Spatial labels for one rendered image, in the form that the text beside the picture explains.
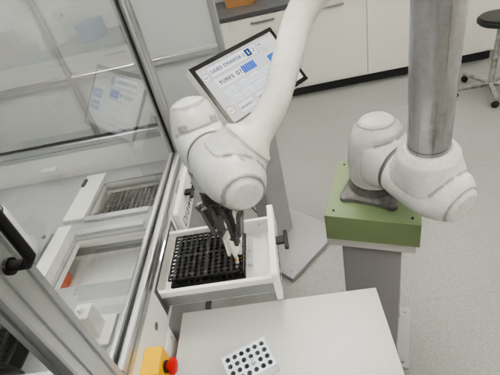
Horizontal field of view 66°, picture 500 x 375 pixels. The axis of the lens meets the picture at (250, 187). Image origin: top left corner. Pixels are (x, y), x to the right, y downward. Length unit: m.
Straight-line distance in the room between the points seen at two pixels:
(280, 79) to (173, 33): 1.83
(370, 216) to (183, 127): 0.70
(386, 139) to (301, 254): 1.27
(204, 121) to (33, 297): 0.42
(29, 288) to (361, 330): 0.79
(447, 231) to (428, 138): 1.52
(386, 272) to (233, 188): 0.96
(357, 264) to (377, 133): 0.54
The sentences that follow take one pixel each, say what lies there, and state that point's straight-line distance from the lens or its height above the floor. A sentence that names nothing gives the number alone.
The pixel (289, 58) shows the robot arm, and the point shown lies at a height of 1.47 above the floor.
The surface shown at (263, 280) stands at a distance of 1.07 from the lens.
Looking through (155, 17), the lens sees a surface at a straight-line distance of 2.50.
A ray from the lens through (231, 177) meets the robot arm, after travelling 0.62.
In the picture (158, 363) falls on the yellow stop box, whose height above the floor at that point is 0.91.
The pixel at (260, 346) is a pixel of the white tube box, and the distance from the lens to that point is 1.07.
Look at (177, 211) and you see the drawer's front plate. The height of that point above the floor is 0.93.
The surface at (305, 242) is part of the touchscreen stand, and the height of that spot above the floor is 0.04.
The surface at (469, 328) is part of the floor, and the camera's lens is 2.08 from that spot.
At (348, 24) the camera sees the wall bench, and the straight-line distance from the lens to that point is 3.88.
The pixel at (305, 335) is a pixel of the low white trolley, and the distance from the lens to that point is 1.11.
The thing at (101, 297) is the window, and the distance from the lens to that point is 0.89.
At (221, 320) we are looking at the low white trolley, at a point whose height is 0.76.
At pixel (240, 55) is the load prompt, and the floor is 1.16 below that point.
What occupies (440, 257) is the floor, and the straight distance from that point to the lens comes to 2.31.
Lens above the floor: 1.71
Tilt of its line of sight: 37 degrees down
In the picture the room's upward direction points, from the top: 14 degrees counter-clockwise
